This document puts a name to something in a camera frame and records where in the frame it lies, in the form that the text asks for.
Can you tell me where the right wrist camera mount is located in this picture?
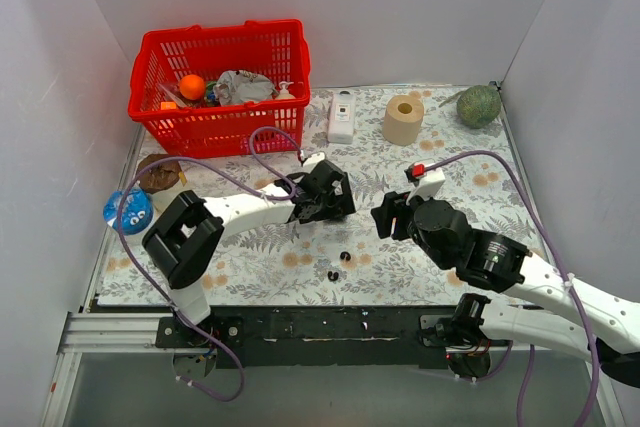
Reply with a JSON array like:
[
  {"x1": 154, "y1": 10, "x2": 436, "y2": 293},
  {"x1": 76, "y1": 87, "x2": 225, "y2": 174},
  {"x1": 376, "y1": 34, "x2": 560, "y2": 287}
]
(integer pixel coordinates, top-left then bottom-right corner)
[{"x1": 405, "y1": 161, "x2": 446, "y2": 205}]

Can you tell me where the brown lid cream cup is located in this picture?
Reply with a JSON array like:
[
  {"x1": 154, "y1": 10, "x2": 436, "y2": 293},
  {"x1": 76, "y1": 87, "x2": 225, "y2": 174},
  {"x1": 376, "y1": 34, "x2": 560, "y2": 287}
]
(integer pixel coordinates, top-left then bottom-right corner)
[{"x1": 139, "y1": 160, "x2": 191, "y2": 213}]

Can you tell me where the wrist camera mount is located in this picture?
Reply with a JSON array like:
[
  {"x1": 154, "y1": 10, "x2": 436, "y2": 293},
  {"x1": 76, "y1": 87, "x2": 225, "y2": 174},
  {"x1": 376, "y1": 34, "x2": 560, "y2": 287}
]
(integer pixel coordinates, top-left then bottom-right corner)
[
  {"x1": 405, "y1": 161, "x2": 446, "y2": 205},
  {"x1": 301, "y1": 152, "x2": 326, "y2": 173}
]

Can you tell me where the clear plastic bag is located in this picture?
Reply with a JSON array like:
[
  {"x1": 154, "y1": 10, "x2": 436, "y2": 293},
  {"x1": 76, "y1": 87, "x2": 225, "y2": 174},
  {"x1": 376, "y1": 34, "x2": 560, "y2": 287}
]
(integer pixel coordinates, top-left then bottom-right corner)
[{"x1": 156, "y1": 82, "x2": 194, "y2": 109}]

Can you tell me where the black base bar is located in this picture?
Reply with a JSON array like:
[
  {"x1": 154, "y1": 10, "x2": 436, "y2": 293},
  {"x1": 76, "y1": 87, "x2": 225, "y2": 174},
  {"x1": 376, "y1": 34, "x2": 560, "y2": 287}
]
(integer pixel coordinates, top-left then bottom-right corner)
[{"x1": 154, "y1": 304, "x2": 494, "y2": 378}]

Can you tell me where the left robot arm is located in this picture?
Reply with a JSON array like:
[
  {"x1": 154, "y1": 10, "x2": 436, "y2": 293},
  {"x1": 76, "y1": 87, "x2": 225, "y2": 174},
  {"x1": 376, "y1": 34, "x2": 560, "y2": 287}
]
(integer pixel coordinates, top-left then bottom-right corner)
[{"x1": 142, "y1": 154, "x2": 355, "y2": 347}]

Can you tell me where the white pump bottle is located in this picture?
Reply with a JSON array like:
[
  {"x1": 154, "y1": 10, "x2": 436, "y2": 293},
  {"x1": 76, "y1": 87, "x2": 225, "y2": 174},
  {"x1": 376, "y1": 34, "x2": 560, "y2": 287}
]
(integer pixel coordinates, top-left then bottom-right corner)
[{"x1": 275, "y1": 81, "x2": 295, "y2": 100}]

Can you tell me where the blue lid white container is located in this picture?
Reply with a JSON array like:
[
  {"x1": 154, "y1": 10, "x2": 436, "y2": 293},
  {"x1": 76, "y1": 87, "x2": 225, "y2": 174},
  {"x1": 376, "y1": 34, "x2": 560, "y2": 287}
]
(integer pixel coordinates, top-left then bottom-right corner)
[{"x1": 103, "y1": 187, "x2": 157, "y2": 245}]

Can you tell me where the crumpled grey cloth bag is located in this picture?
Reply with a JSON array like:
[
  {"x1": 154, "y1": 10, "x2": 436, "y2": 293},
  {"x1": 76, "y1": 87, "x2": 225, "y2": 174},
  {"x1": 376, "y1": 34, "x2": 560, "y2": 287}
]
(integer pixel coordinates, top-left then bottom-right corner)
[{"x1": 213, "y1": 70, "x2": 276, "y2": 106}]

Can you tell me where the white rectangular box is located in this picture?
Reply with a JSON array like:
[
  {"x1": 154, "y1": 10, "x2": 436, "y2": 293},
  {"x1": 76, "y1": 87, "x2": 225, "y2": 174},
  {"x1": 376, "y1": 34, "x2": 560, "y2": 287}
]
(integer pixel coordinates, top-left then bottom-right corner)
[{"x1": 327, "y1": 90, "x2": 355, "y2": 144}]

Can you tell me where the green melon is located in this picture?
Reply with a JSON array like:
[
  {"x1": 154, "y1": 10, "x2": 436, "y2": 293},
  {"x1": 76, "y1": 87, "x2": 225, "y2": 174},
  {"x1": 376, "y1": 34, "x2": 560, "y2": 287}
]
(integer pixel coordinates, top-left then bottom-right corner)
[{"x1": 456, "y1": 85, "x2": 501, "y2": 129}]

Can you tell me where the beige toilet paper roll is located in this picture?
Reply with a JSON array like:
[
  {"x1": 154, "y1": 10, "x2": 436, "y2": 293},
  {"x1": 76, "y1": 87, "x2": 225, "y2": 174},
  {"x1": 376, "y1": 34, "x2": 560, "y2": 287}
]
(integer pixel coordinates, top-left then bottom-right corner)
[{"x1": 382, "y1": 95, "x2": 424, "y2": 146}]

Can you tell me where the orange small block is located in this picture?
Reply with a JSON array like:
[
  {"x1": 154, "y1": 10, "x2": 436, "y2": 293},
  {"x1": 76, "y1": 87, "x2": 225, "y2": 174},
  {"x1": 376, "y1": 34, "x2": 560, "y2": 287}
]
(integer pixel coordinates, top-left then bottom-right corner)
[{"x1": 160, "y1": 101, "x2": 177, "y2": 110}]

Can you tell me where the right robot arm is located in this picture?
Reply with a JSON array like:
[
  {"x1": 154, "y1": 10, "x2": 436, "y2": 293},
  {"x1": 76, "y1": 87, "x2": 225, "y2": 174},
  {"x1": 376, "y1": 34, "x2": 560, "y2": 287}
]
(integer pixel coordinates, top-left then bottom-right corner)
[{"x1": 371, "y1": 192, "x2": 639, "y2": 387}]

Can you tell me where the floral table mat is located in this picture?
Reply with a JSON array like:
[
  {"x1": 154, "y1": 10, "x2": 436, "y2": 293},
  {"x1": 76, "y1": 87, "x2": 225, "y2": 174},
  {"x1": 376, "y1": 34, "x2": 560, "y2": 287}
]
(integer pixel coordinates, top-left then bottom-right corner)
[{"x1": 97, "y1": 85, "x2": 559, "y2": 307}]

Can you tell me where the red plastic shopping basket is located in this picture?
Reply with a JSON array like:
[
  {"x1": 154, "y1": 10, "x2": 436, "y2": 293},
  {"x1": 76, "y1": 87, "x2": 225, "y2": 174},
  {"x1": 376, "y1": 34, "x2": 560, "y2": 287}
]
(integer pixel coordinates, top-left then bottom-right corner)
[{"x1": 128, "y1": 19, "x2": 311, "y2": 159}]

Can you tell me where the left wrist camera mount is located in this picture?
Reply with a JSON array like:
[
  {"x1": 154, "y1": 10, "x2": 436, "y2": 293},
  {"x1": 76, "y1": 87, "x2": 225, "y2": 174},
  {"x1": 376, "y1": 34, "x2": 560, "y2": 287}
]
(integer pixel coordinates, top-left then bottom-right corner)
[{"x1": 301, "y1": 152, "x2": 326, "y2": 173}]

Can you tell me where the orange fruit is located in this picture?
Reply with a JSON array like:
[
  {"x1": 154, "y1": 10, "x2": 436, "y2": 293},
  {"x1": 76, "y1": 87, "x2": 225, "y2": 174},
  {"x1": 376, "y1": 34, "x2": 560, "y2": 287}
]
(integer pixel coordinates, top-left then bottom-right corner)
[{"x1": 178, "y1": 74, "x2": 206, "y2": 101}]

